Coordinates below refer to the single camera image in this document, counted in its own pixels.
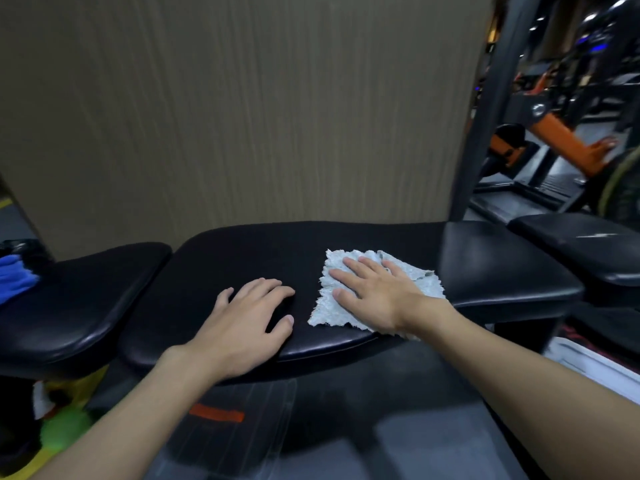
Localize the yellow green cleaning tool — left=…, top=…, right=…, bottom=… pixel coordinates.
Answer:
left=0, top=365, right=109, bottom=480

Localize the person's right hand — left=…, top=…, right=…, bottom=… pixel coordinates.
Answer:
left=328, top=256, right=425, bottom=338

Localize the person's right forearm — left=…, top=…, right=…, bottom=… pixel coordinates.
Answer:
left=400, top=294, right=640, bottom=480

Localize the black treadmill deck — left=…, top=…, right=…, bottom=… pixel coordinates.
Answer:
left=469, top=145, right=588, bottom=225

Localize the long black bench pad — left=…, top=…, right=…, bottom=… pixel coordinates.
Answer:
left=120, top=221, right=451, bottom=381

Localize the blue cloth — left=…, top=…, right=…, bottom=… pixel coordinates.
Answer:
left=0, top=254, right=40, bottom=306

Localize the orange floor label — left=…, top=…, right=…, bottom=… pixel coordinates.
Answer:
left=188, top=403, right=246, bottom=424

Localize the short black bench seat pad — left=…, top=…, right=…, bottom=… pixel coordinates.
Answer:
left=437, top=221, right=585, bottom=325

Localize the orange black gym machine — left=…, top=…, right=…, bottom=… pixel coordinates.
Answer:
left=480, top=70, right=622, bottom=179

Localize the person's left forearm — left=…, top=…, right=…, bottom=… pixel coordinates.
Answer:
left=30, top=346, right=223, bottom=480

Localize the grey cleaning cloth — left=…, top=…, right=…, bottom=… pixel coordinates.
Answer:
left=307, top=249, right=446, bottom=341

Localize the black padded bench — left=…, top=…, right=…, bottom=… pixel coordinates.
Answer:
left=0, top=242, right=174, bottom=381
left=507, top=213, right=640, bottom=309

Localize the person's left hand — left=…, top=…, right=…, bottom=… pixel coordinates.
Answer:
left=171, top=278, right=296, bottom=381

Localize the black steel upright post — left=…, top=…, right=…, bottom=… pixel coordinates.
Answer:
left=448, top=0, right=532, bottom=222

